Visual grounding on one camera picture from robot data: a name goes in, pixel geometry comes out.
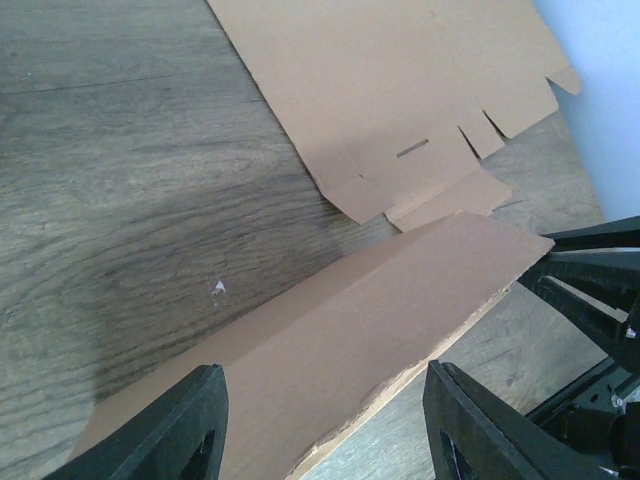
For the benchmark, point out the stack of flat cardboard blanks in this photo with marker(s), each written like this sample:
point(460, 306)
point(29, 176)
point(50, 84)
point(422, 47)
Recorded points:
point(392, 105)

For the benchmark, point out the cardboard box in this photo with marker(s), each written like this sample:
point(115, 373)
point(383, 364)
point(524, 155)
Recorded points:
point(310, 360)

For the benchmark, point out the black aluminium frame rail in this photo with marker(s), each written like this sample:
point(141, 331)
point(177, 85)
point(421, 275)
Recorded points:
point(588, 404)

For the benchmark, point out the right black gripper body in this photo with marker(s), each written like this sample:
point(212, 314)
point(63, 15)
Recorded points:
point(624, 332)

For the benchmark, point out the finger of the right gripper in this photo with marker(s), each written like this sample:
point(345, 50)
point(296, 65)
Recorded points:
point(622, 233)
point(581, 286)

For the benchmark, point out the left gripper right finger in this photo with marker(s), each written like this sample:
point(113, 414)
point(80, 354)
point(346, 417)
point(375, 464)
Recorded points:
point(473, 434)

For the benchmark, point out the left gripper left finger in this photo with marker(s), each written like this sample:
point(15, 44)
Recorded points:
point(180, 435)

